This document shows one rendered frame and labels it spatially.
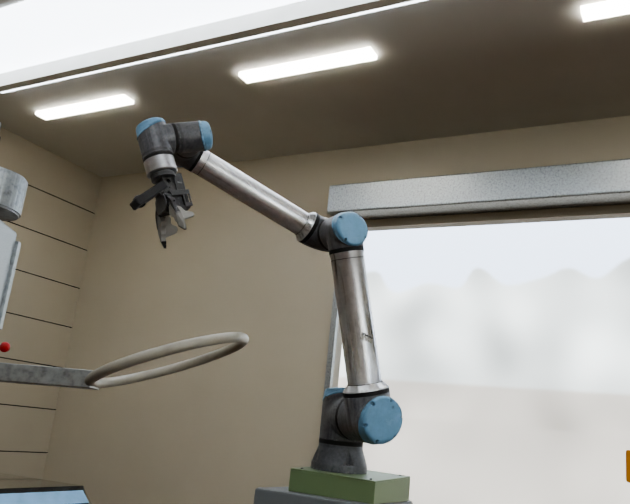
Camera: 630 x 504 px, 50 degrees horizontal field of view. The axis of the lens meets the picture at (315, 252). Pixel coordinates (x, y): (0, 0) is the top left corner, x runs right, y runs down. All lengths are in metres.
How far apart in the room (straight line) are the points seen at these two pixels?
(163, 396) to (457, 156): 4.06
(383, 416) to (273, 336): 5.02
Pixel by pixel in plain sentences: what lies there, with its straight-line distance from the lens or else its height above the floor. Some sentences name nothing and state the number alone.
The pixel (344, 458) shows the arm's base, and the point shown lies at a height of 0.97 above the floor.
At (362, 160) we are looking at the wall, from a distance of 7.24.
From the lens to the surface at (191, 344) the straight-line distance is 1.88.
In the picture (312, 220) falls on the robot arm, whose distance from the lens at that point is 2.30.
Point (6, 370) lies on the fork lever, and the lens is 2.15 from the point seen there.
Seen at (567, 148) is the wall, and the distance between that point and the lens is 6.63.
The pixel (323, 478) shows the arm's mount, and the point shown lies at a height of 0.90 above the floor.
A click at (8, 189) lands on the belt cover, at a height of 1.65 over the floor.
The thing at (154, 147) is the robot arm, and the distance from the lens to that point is 2.03.
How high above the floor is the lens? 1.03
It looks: 15 degrees up
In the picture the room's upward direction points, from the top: 6 degrees clockwise
